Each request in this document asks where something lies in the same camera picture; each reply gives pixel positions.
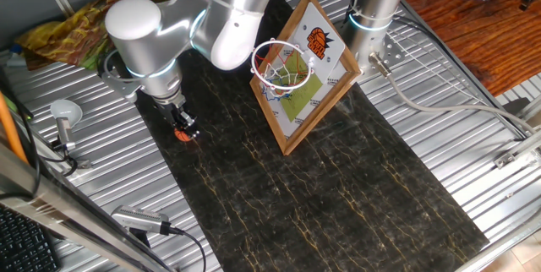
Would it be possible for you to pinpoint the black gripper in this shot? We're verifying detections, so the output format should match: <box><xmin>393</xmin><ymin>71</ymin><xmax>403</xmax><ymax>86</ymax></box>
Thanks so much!
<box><xmin>157</xmin><ymin>98</ymin><xmax>201</xmax><ymax>139</ymax></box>

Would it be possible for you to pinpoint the small orange basketball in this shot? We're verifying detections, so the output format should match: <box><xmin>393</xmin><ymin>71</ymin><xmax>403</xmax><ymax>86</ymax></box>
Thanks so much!
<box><xmin>173</xmin><ymin>127</ymin><xmax>196</xmax><ymax>144</ymax></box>

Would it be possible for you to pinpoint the wooden framed basketball backboard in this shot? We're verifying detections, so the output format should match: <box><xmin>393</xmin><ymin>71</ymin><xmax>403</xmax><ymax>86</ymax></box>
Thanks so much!
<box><xmin>249</xmin><ymin>0</ymin><xmax>363</xmax><ymax>157</ymax></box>

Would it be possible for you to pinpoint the white mini basketball hoop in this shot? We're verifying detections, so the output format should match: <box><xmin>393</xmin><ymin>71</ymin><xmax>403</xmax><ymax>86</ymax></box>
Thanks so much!
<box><xmin>249</xmin><ymin>1</ymin><xmax>347</xmax><ymax>101</ymax></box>

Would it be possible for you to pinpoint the pale grey ladle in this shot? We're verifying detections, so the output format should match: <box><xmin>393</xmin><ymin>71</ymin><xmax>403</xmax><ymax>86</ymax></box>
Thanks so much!
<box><xmin>49</xmin><ymin>99</ymin><xmax>85</xmax><ymax>153</ymax></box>

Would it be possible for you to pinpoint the black marble pattern mat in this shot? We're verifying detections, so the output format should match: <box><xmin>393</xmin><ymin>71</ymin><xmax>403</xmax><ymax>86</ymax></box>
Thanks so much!
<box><xmin>134</xmin><ymin>0</ymin><xmax>490</xmax><ymax>272</ymax></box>

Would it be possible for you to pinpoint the colourful leaf print cloth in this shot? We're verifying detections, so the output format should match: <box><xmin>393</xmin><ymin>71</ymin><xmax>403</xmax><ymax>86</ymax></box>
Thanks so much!
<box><xmin>14</xmin><ymin>0</ymin><xmax>221</xmax><ymax>71</ymax></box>

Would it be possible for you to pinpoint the orange pole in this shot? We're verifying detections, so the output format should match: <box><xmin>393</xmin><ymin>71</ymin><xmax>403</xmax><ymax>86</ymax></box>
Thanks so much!
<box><xmin>0</xmin><ymin>92</ymin><xmax>29</xmax><ymax>166</ymax></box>

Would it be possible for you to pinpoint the black keyboard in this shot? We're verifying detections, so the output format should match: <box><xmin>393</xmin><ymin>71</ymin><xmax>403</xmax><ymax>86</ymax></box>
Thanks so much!
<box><xmin>0</xmin><ymin>204</ymin><xmax>61</xmax><ymax>272</ymax></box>

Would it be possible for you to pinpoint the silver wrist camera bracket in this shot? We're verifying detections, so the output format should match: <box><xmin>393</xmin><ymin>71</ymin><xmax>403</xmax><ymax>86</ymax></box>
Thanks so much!
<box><xmin>100</xmin><ymin>70</ymin><xmax>142</xmax><ymax>104</ymax></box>

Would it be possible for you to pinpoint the black camera cable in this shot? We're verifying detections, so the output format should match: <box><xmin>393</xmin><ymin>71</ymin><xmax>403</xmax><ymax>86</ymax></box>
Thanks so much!
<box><xmin>167</xmin><ymin>226</ymin><xmax>208</xmax><ymax>272</ymax></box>

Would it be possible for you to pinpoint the thin black cable coil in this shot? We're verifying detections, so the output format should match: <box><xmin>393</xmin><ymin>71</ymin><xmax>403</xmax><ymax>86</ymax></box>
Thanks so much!
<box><xmin>41</xmin><ymin>143</ymin><xmax>79</xmax><ymax>177</ymax></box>

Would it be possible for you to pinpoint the black camera stand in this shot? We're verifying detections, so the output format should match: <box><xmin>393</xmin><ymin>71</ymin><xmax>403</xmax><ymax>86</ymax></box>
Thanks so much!
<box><xmin>128</xmin><ymin>227</ymin><xmax>152</xmax><ymax>248</ymax></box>

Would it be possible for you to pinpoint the taped aluminium frame beam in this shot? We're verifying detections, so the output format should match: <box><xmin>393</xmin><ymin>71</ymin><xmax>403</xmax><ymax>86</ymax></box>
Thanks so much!
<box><xmin>0</xmin><ymin>143</ymin><xmax>172</xmax><ymax>272</ymax></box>

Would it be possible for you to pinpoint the long black cable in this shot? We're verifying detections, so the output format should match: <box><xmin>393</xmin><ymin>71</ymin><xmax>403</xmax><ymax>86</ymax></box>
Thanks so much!
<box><xmin>0</xmin><ymin>68</ymin><xmax>42</xmax><ymax>202</ymax></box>

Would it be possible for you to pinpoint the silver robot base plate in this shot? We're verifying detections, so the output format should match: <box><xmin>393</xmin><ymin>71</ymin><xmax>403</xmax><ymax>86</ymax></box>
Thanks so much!
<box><xmin>337</xmin><ymin>20</ymin><xmax>406</xmax><ymax>84</ymax></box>

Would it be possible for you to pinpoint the thick grey robot cable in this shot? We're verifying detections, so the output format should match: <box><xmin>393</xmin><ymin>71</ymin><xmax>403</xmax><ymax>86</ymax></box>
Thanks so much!
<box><xmin>367</xmin><ymin>51</ymin><xmax>540</xmax><ymax>136</ymax></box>

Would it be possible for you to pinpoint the aluminium profile bracket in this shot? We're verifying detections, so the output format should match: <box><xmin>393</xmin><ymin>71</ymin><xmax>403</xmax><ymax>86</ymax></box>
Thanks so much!
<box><xmin>493</xmin><ymin>129</ymin><xmax>541</xmax><ymax>171</ymax></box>

